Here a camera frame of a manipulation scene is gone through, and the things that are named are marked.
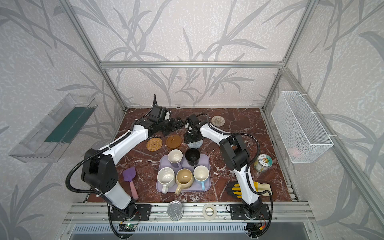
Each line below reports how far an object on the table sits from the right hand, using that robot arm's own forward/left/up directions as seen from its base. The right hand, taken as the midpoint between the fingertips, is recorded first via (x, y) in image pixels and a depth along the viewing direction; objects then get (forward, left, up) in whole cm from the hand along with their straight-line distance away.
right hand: (188, 135), depth 99 cm
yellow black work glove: (-33, -26, -1) cm, 42 cm away
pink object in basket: (-21, -56, +16) cm, 62 cm away
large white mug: (-26, +12, -3) cm, 29 cm away
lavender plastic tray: (-16, -11, -3) cm, 20 cm away
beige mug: (-28, +1, -3) cm, 28 cm away
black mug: (-15, -3, +1) cm, 16 cm away
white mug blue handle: (-25, -9, -1) cm, 26 cm away
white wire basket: (-22, -51, +31) cm, 64 cm away
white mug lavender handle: (-15, +8, -1) cm, 17 cm away
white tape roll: (-46, -13, -4) cm, 48 cm away
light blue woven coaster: (-5, -5, -4) cm, 8 cm away
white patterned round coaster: (+16, -21, -4) cm, 27 cm away
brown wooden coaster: (-2, +10, -3) cm, 11 cm away
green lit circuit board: (-50, +27, -5) cm, 57 cm away
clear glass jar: (-44, +4, +2) cm, 44 cm away
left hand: (-1, +2, +16) cm, 16 cm away
